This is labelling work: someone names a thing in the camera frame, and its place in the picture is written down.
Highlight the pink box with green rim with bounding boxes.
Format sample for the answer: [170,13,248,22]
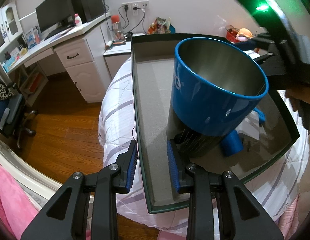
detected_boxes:
[131,33,300,214]

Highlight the black computer monitor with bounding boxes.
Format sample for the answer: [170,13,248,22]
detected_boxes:
[36,0,75,32]

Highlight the white striped quilt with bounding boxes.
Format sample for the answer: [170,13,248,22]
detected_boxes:
[99,59,310,239]

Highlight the red storage box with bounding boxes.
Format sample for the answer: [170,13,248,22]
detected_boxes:
[226,25,240,43]

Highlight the white computer desk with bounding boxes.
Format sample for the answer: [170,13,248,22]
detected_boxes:
[7,12,112,103]

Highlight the pink white bottle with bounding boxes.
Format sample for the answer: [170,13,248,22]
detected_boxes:
[74,14,82,27]

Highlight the colourful snack bags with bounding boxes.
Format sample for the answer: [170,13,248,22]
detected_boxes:
[147,17,176,35]

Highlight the office chair with leopard cloth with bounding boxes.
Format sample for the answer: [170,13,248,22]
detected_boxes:
[0,78,38,150]

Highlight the black computer tower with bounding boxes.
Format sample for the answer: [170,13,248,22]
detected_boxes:
[68,0,106,23]

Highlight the pink blanket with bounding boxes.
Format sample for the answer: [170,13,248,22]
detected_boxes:
[0,165,38,239]

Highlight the white wall socket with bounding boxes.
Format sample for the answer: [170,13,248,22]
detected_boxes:
[121,0,150,11]

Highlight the orange plush toy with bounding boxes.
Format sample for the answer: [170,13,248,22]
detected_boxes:
[236,28,253,42]

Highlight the blue black cup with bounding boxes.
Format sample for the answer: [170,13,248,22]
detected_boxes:
[166,37,269,158]

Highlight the white glass door cabinet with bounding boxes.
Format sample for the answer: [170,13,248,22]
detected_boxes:
[0,2,23,53]

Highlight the blue capped clear tube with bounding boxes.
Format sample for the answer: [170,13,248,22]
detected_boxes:
[220,130,244,157]

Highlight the white bedside cabinet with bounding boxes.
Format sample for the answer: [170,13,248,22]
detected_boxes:
[103,38,131,79]

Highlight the red lidded water bottle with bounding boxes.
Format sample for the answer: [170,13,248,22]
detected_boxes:
[111,15,125,42]

